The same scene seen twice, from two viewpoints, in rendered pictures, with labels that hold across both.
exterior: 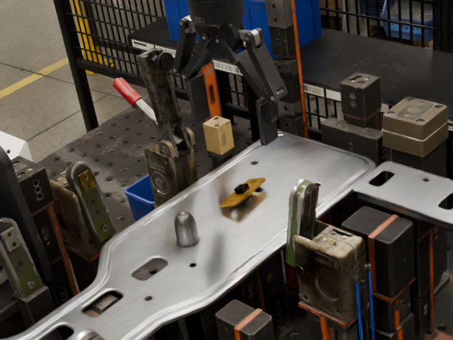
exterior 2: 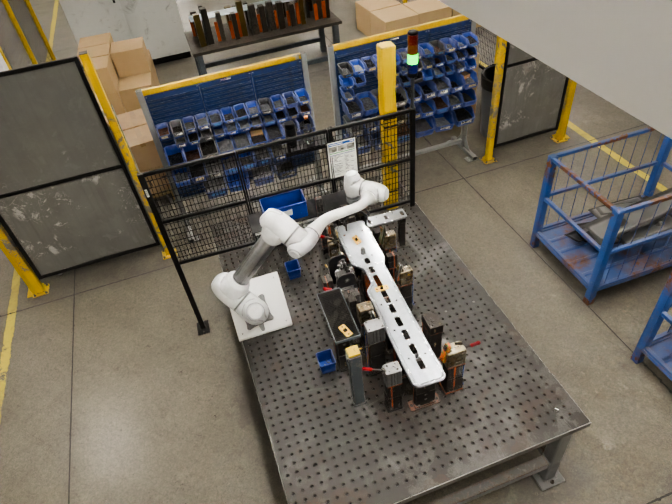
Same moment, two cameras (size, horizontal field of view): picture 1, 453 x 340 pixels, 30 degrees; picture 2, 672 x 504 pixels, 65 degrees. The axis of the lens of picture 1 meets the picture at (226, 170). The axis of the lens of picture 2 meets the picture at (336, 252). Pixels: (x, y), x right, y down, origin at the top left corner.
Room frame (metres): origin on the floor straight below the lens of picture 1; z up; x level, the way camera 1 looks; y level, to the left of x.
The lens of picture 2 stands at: (-0.10, 2.34, 3.36)
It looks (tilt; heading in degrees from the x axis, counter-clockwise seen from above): 43 degrees down; 300
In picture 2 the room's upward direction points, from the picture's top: 7 degrees counter-clockwise
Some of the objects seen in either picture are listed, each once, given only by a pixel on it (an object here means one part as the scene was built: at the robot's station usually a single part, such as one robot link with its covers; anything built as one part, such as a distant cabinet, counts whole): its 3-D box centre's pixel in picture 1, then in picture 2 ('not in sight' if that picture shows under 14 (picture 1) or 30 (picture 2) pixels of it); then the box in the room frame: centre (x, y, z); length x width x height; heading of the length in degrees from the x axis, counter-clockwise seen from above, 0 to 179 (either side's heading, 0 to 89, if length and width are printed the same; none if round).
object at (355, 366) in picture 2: not in sight; (356, 377); (0.70, 0.91, 0.92); 0.08 x 0.08 x 0.44; 42
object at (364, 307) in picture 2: not in sight; (367, 327); (0.79, 0.55, 0.89); 0.13 x 0.11 x 0.38; 42
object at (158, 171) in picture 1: (184, 231); (335, 261); (1.22, 0.09, 0.88); 0.07 x 0.06 x 0.35; 42
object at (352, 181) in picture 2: not in sight; (354, 183); (1.08, -0.02, 1.47); 0.13 x 0.11 x 0.16; 175
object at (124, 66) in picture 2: not in sight; (125, 88); (5.34, -2.22, 0.52); 1.20 x 0.80 x 1.05; 132
